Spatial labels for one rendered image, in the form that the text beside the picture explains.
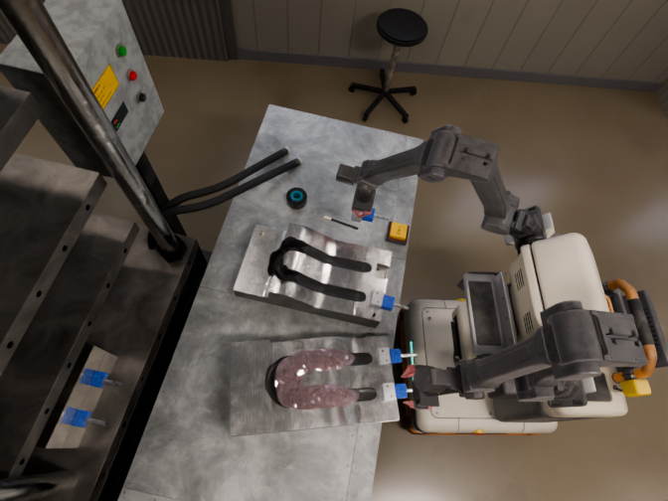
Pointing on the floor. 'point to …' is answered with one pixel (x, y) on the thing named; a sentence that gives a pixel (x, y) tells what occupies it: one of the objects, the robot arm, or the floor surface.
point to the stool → (400, 34)
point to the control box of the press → (73, 18)
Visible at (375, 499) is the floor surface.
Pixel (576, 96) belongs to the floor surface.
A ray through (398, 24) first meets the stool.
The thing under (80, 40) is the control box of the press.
